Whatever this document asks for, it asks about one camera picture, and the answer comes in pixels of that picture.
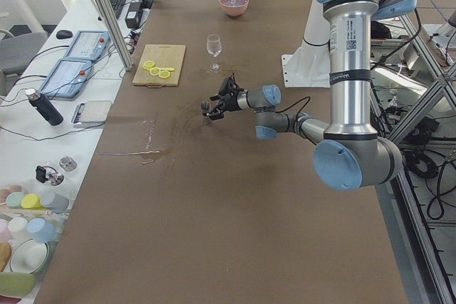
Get pink bowl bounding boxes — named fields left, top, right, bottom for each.
left=219, top=0, right=249, bottom=17

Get white ceramic bowl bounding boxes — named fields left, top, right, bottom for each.
left=10, top=239, right=48, bottom=274

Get lemon slice near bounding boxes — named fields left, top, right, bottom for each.
left=158, top=70, right=171, bottom=79

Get clear wine glass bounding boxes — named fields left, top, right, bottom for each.
left=206, top=33, right=222, bottom=72

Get kitchen scale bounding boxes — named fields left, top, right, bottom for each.
left=71, top=100, right=112, bottom=127

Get pile of ice cubes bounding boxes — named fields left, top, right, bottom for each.
left=222, top=0, right=248, bottom=8

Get blue teach pendant far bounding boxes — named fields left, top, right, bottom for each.
left=64, top=31, right=110, bottom=62

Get yellow cup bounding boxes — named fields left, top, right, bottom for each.
left=21, top=194, right=45, bottom=210

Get blue cup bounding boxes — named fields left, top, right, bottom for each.
left=26, top=217, right=57, bottom=243

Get grey cup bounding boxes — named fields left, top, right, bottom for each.
left=40, top=192, right=70, bottom=214

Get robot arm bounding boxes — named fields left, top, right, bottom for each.
left=201, top=0, right=417, bottom=190

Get blue teach pendant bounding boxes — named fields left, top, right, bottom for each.
left=64, top=31, right=110, bottom=62
left=39, top=58, right=93, bottom=100

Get blue teach pendant near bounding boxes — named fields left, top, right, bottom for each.
left=39, top=58, right=93, bottom=100

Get black water bottle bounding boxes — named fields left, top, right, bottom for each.
left=25, top=88, right=63, bottom=126

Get lemon slice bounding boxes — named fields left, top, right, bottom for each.
left=142, top=61, right=155, bottom=70
left=149, top=67, right=162, bottom=76
left=158, top=70, right=171, bottom=79

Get lemon slice middle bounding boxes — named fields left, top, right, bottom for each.
left=149, top=67, right=162, bottom=76

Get lemon slice far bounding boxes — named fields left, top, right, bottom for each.
left=142, top=61, right=155, bottom=70

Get grey office chair left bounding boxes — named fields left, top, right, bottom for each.
left=1, top=29, right=48, bottom=95

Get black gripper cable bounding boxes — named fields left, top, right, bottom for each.
left=276, top=96, right=311, bottom=123

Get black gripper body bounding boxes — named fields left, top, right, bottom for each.
left=217, top=74, right=248, bottom=112

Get wooden cutting board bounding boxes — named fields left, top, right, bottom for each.
left=132, top=44, right=186, bottom=87

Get aluminium frame post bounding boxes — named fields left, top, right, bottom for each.
left=95, top=0, right=133, bottom=71

